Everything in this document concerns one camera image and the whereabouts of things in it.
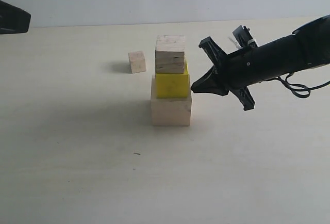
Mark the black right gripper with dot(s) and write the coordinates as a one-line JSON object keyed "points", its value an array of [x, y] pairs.
{"points": [[234, 72]]}

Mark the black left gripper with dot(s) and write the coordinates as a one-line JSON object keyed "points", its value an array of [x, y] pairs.
{"points": [[14, 20]]}

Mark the yellow cube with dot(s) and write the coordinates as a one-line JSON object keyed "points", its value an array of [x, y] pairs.
{"points": [[173, 85]]}

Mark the large light wooden cube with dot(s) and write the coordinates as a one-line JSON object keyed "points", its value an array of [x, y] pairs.
{"points": [[170, 112]]}

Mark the medium plywood cube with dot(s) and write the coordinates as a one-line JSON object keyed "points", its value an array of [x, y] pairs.
{"points": [[170, 54]]}

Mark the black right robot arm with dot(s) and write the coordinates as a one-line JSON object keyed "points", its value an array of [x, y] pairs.
{"points": [[307, 47]]}

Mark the white tape tag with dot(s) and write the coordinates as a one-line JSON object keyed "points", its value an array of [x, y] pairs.
{"points": [[236, 44]]}

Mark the small light wooden cube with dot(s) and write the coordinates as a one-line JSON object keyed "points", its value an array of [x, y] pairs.
{"points": [[137, 61]]}

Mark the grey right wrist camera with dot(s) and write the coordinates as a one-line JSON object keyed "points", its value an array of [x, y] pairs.
{"points": [[244, 38]]}

